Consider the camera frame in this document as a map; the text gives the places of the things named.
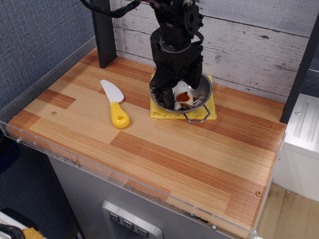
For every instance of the yellow handled toy knife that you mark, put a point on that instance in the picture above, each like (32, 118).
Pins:
(119, 118)

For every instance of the dark right post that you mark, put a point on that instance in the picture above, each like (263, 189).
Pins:
(301, 73)

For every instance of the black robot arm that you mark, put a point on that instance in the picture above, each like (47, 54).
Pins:
(178, 19)

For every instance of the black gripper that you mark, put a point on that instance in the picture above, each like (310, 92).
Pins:
(173, 65)

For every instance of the silver dispenser button panel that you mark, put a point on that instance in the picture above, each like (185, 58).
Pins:
(136, 227)

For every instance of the stainless steel bowl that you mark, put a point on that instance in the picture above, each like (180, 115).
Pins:
(194, 105)

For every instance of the dark left post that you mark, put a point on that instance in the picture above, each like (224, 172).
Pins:
(105, 40)

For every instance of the grey toy fridge cabinet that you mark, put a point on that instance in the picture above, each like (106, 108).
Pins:
(86, 192)

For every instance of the yellow folded cloth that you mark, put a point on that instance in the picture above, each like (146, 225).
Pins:
(204, 110)

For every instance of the clear acrylic guard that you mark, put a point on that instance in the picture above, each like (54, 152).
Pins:
(219, 171)

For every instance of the white brown plush dog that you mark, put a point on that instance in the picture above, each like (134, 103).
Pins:
(184, 98)

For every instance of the dark post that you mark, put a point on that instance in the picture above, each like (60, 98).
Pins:
(105, 40)
(301, 73)

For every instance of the white ridged side panel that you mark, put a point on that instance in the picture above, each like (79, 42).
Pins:
(302, 132)

